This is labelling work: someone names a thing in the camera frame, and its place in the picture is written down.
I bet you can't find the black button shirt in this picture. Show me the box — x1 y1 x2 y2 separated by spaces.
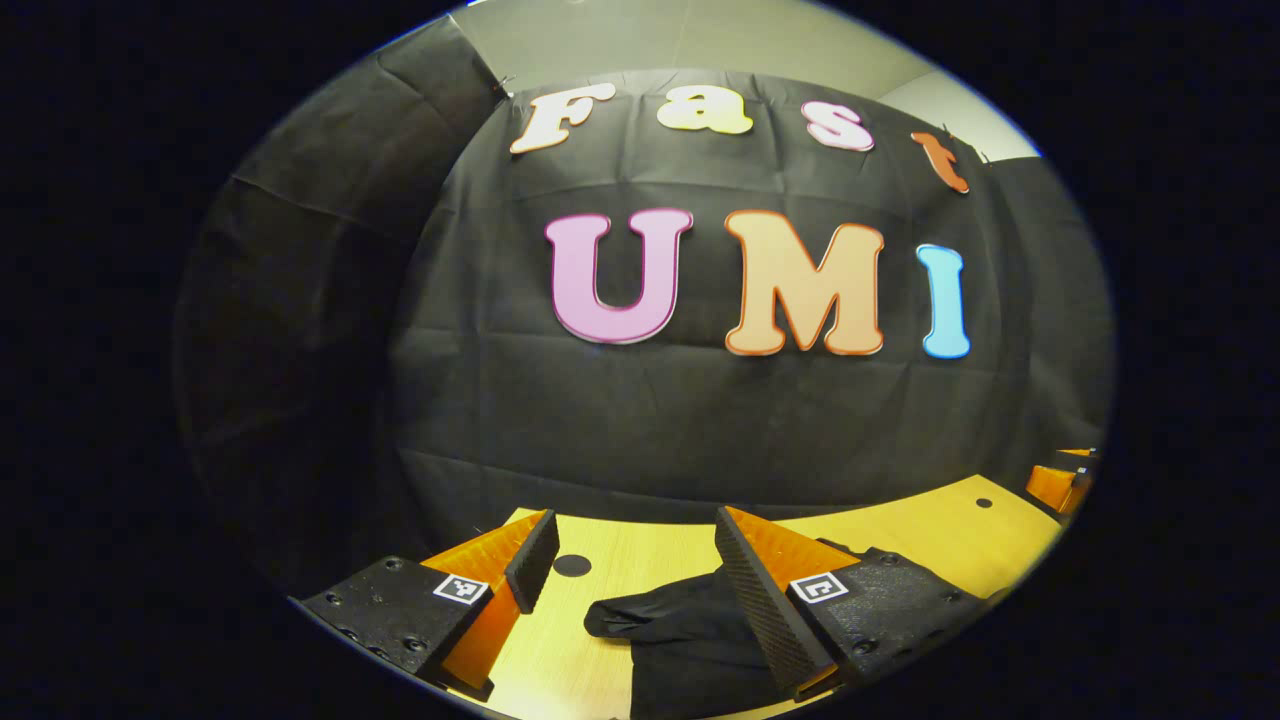
583 540 901 720

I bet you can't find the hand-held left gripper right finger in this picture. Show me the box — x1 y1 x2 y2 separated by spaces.
714 505 991 701

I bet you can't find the black backdrop cloth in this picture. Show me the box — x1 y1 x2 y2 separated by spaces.
175 15 1116 591

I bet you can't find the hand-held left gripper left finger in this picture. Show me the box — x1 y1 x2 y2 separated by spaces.
300 508 561 701

